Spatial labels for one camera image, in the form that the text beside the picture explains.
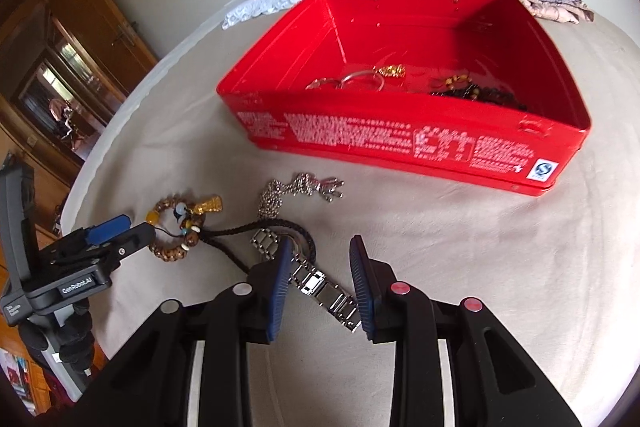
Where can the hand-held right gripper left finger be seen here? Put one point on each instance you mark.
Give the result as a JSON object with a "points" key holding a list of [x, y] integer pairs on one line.
{"points": [[277, 289]]}

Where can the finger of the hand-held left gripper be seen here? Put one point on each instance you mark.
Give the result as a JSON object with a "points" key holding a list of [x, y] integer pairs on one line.
{"points": [[132, 239], [107, 228]]}

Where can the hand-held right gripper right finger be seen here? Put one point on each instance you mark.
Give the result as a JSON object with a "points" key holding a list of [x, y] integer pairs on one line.
{"points": [[361, 292]]}

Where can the silver metal watch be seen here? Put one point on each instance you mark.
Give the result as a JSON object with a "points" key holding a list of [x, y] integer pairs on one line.
{"points": [[320, 289]]}

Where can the large red tin box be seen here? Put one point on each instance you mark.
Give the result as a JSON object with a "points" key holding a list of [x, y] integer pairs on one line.
{"points": [[390, 137]]}

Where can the wide silver bangle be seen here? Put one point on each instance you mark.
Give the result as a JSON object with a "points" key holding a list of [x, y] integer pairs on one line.
{"points": [[322, 83]]}

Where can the golden fish pendant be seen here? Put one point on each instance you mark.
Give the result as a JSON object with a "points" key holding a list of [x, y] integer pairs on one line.
{"points": [[391, 70]]}

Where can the person's left hand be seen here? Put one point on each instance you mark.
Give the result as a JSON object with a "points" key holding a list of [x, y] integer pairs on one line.
{"points": [[75, 337]]}

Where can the golden charm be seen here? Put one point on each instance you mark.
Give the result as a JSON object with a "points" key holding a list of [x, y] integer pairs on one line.
{"points": [[206, 204]]}

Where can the wooden wardrobe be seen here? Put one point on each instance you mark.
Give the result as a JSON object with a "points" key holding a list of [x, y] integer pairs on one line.
{"points": [[65, 57]]}

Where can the white lace cloth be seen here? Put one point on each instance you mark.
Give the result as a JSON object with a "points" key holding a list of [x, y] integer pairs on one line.
{"points": [[270, 4]]}

